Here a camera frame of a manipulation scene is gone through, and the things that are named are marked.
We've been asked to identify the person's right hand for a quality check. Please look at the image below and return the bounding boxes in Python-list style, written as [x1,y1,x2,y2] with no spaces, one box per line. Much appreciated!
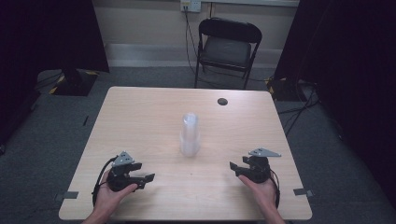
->
[237,176,279,213]

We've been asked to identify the grey tape strip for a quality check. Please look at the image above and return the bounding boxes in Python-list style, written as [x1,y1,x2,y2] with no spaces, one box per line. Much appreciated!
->
[54,190,79,202]
[292,188,314,198]

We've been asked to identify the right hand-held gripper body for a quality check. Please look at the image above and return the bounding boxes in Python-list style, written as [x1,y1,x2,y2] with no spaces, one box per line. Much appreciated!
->
[244,147,282,185]

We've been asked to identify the white wall socket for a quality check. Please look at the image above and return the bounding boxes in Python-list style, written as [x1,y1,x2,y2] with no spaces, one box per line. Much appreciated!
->
[180,0,203,13]

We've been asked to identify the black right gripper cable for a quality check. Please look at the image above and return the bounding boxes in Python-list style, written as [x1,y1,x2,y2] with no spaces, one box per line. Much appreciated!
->
[269,169,281,209]

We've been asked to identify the black stand base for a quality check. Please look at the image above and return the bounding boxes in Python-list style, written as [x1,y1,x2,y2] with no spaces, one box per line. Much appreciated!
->
[49,68,99,97]
[267,77,301,102]

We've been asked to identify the black wall socket cable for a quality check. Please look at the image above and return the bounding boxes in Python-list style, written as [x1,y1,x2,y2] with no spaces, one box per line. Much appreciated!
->
[184,8,200,77]

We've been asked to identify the stack of clear plastic cups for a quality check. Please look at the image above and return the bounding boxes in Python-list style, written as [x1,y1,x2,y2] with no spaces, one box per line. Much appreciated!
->
[179,112,201,158]

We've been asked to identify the black folding chair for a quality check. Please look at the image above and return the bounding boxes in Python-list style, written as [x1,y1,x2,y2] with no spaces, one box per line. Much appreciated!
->
[194,17,263,91]

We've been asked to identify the white wall trunking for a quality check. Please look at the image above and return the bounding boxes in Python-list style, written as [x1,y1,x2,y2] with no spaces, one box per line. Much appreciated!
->
[200,0,301,7]

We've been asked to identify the dark curtain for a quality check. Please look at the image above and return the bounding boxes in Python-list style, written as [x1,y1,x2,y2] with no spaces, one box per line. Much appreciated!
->
[274,0,396,200]
[0,0,110,147]

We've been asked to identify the person's left hand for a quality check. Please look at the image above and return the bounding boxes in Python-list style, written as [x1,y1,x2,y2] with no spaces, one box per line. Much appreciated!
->
[94,172,138,216]

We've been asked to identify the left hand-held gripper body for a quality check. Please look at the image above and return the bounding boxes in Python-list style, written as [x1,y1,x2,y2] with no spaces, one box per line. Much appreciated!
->
[106,150,136,192]

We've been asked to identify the black floor cables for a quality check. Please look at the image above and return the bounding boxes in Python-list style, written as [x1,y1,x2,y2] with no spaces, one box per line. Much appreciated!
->
[276,79,321,138]

